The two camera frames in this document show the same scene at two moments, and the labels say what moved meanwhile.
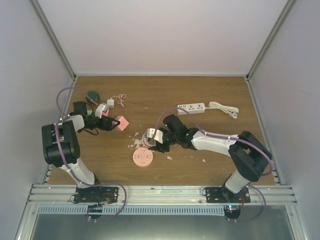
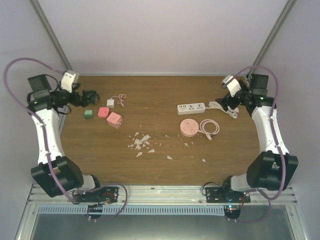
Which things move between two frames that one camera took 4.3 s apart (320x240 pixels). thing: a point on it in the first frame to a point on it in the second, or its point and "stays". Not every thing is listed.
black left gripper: (108, 127) to (83, 101)
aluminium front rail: (162, 195) stays
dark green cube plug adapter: (94, 95) stays
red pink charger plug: (106, 113) stays
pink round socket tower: (142, 157) to (189, 127)
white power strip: (191, 108) stays
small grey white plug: (110, 102) stays
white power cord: (231, 111) stays
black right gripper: (160, 148) to (222, 101)
